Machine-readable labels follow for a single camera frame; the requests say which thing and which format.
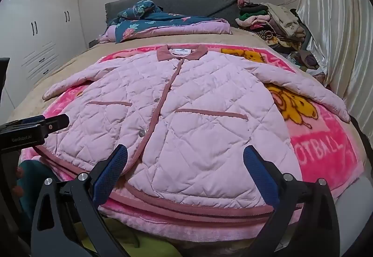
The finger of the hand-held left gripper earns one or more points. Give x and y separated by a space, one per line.
56 124

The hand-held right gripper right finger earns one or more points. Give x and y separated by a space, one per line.
260 176

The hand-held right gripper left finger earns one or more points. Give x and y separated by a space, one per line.
110 171

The pink quilted jacket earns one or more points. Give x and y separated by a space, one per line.
204 143

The small heap of dark clothes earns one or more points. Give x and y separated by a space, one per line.
306 60

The pile of folded clothes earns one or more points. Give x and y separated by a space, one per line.
262 16

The person's left hand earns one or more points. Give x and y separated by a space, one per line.
19 172

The bed with beige cover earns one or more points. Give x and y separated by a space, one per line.
72 61

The teal garment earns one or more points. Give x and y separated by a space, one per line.
29 201

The dark flat object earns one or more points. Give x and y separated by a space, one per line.
3 73

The pink printed blanket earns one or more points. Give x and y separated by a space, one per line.
320 143

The yellow-green cloth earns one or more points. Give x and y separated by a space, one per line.
145 242

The white wardrobe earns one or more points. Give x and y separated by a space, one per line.
43 12

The navy floral pillow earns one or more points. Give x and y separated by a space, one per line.
140 9

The navy floral pink quilt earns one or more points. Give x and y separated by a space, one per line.
180 28

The cream satin curtain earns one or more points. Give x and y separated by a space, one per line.
343 26

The grey headboard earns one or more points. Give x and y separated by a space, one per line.
189 3

